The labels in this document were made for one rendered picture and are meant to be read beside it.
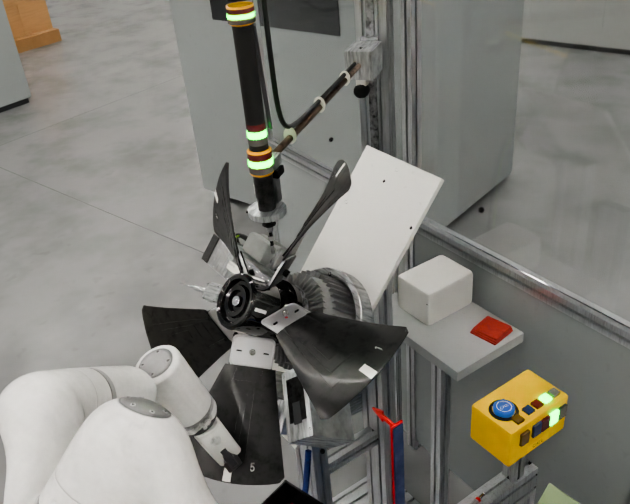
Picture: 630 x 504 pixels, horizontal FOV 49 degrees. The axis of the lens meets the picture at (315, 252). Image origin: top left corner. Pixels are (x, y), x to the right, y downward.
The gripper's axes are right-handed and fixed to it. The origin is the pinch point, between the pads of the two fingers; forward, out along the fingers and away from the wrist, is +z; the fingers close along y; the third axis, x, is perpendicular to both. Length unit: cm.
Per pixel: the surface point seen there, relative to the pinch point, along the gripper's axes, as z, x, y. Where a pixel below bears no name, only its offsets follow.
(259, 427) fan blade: 0.6, -8.3, 2.1
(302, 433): 4.8, -14.2, -2.8
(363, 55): -33, -81, 40
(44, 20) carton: 131, -151, 823
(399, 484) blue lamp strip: 0.9, -19.7, -27.8
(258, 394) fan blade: -2.6, -12.3, 6.2
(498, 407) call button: 5, -44, -28
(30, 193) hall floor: 110, -7, 389
